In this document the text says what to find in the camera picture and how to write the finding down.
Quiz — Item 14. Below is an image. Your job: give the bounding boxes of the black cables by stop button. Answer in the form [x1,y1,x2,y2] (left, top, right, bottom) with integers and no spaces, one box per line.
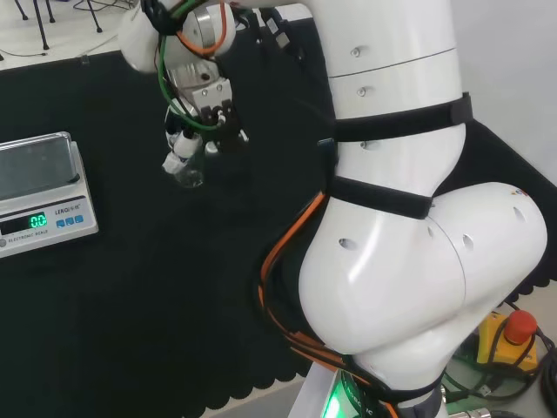
[442,321,557,418]

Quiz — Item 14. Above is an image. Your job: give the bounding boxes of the clear glass beaker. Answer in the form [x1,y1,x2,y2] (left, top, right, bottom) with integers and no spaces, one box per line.
[172,142,218,189]

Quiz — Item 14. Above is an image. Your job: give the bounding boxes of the orange cable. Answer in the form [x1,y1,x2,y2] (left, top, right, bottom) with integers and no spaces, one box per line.
[258,191,395,418]

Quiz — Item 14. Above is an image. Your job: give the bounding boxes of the black bench cloth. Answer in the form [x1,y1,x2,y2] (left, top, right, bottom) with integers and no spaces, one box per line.
[0,46,557,413]

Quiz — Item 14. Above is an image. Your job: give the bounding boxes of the thin black floor cable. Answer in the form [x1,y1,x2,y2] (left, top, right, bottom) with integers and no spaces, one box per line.
[0,46,48,62]

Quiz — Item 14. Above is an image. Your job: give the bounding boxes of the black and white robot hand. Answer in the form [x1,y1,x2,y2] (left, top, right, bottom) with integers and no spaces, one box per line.
[162,60,252,174]

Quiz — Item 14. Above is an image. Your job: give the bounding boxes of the yellow stop button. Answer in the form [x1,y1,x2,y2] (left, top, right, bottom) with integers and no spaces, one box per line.
[475,308,541,376]

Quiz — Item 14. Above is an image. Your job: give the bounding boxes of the green cable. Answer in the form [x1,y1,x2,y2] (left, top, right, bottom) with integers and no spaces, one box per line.
[155,33,225,131]

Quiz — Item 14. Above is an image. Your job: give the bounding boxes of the black tripod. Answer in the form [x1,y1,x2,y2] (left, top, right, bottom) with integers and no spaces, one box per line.
[72,0,104,34]
[11,0,57,51]

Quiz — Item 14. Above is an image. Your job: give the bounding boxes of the electronic balance with steel pan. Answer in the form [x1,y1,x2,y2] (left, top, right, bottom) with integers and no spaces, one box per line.
[0,131,100,260]

